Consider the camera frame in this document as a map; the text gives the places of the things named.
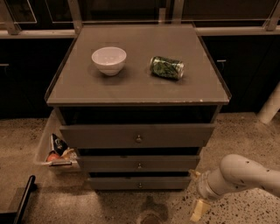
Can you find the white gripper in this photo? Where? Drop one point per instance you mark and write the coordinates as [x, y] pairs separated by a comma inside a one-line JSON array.
[[203, 185]]

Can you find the grey bottom drawer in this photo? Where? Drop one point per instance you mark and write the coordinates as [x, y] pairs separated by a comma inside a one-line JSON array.
[[140, 183]]

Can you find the grey drawer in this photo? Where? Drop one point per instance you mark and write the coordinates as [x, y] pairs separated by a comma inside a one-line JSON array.
[[137, 135], [140, 183], [137, 163]]

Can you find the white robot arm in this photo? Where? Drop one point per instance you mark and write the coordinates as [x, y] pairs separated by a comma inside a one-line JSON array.
[[234, 174]]

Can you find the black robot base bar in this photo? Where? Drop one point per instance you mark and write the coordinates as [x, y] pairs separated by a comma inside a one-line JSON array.
[[15, 217]]

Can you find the grey middle drawer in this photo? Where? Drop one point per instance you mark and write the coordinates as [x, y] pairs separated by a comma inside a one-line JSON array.
[[137, 163]]

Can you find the grey drawer cabinet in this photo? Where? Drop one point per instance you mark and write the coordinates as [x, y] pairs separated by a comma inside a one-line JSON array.
[[81, 95]]

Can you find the grey top drawer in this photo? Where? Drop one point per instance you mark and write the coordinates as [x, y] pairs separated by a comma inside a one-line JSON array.
[[137, 135]]

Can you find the white table leg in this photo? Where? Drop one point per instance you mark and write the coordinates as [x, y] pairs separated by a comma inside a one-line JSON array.
[[271, 106]]

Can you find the green soda can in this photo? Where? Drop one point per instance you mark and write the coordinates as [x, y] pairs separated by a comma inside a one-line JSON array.
[[167, 68]]

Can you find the crumpled tan snack packet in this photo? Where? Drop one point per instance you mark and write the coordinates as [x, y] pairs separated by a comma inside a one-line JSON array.
[[69, 154]]

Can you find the black snack bag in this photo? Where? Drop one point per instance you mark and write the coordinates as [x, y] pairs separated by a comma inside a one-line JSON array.
[[58, 145]]

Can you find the clear plastic bin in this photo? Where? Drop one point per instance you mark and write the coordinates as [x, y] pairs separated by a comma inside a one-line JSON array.
[[45, 146]]

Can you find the red apple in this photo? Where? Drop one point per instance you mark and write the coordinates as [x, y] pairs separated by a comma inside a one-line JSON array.
[[52, 157]]

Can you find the white ceramic bowl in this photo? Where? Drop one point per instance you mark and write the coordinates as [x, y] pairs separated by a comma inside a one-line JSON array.
[[109, 60]]

